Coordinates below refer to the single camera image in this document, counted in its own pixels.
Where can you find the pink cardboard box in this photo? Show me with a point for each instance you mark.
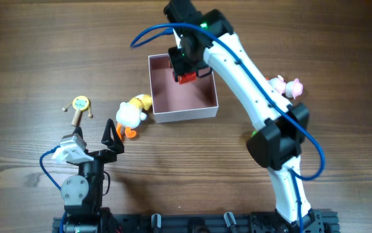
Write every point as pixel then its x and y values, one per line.
pixel 173 101

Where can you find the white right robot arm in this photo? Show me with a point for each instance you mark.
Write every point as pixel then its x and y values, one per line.
pixel 209 41

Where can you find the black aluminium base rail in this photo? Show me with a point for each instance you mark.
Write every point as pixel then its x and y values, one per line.
pixel 315 221

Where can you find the red toy fire truck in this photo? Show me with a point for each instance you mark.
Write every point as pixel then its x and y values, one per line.
pixel 184 78

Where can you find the yellow wooden rattle drum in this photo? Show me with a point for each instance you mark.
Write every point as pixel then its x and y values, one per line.
pixel 80 104

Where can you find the white plush duck yellow hat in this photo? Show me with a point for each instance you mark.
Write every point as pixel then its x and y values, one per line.
pixel 130 114

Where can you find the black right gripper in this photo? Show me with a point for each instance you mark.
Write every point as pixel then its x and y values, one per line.
pixel 182 65

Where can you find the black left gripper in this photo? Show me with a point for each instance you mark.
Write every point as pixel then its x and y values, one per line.
pixel 98 155

